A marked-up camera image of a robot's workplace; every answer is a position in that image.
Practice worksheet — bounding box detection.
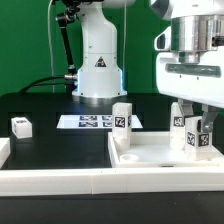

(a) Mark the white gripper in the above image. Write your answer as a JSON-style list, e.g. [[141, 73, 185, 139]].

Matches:
[[156, 49, 224, 133]]

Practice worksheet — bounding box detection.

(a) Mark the white square tabletop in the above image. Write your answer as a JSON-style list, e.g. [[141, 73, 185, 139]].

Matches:
[[108, 132, 224, 168]]

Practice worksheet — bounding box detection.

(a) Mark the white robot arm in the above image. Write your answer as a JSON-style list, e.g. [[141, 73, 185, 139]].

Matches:
[[55, 0, 224, 133]]

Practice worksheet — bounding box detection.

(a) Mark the white marker tag sheet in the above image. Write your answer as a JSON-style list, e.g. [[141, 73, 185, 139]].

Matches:
[[57, 115, 142, 129]]

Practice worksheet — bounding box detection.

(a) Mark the white U-shaped obstacle fence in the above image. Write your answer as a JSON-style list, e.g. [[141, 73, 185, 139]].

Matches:
[[0, 138, 224, 196]]

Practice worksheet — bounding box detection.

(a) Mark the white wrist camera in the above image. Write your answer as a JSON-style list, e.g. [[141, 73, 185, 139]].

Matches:
[[154, 27, 171, 51]]

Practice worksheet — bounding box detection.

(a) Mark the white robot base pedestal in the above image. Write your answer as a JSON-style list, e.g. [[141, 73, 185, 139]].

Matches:
[[72, 3, 127, 104]]

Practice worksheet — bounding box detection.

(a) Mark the black cable bundle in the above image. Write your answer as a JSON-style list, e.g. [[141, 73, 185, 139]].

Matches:
[[18, 6, 80, 94]]

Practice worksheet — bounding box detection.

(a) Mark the grey thin cable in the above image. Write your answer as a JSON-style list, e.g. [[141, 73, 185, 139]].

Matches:
[[47, 0, 56, 94]]

